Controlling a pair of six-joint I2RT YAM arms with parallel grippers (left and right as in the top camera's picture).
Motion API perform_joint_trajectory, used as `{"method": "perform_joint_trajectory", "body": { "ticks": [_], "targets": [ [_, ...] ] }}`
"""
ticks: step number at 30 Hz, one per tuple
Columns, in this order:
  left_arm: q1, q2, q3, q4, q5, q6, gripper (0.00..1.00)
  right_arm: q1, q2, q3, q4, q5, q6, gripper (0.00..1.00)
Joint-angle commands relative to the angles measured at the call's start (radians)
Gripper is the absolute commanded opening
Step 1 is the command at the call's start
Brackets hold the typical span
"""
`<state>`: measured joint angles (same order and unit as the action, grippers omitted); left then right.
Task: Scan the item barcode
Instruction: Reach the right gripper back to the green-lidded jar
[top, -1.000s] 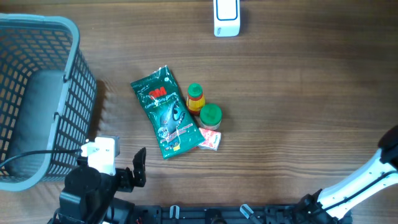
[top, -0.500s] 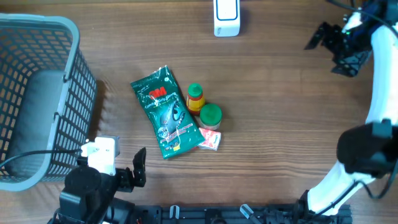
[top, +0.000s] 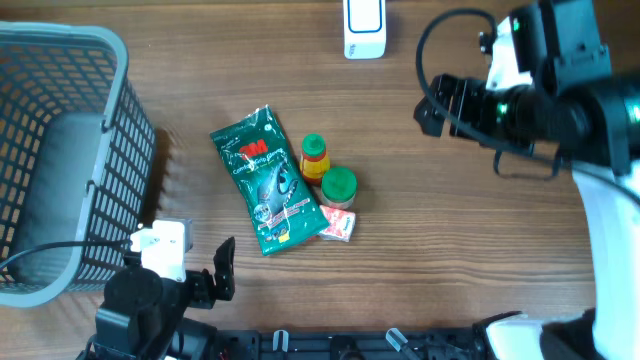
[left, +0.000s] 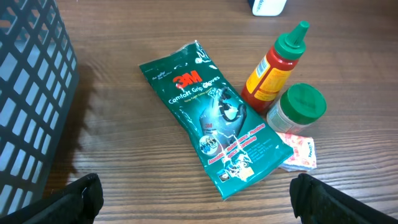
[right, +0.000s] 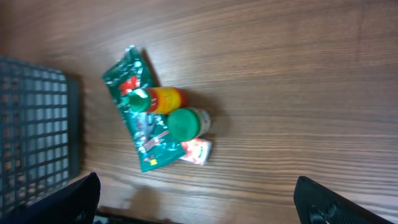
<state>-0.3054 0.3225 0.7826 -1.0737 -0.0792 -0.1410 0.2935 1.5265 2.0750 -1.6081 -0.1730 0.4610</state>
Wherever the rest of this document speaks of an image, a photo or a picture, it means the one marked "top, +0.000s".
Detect red small packet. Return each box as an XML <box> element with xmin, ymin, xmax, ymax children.
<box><xmin>319</xmin><ymin>205</ymin><xmax>356</xmax><ymax>242</ymax></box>

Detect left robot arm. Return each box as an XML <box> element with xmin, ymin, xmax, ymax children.
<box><xmin>78</xmin><ymin>237</ymin><xmax>235</xmax><ymax>359</ymax></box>

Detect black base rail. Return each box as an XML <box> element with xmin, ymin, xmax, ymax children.
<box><xmin>179</xmin><ymin>319</ymin><xmax>486</xmax><ymax>360</ymax></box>

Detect green glove package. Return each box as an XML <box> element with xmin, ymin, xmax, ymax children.
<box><xmin>210</xmin><ymin>105</ymin><xmax>329</xmax><ymax>256</ymax></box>

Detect white barcode scanner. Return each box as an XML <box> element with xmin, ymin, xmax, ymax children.
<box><xmin>343</xmin><ymin>0</ymin><xmax>387</xmax><ymax>60</ymax></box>

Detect clear jar green lid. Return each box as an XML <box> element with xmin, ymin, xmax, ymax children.
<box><xmin>321</xmin><ymin>167</ymin><xmax>358</xmax><ymax>209</ymax></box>

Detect yellow bottle green cap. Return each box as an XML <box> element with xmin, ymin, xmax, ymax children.
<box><xmin>300</xmin><ymin>134</ymin><xmax>330</xmax><ymax>186</ymax></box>

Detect grey plastic shopping basket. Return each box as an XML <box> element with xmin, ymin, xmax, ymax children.
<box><xmin>0</xmin><ymin>20</ymin><xmax>158</xmax><ymax>308</ymax></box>

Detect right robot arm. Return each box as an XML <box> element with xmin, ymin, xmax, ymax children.
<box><xmin>414</xmin><ymin>1</ymin><xmax>639</xmax><ymax>359</ymax></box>

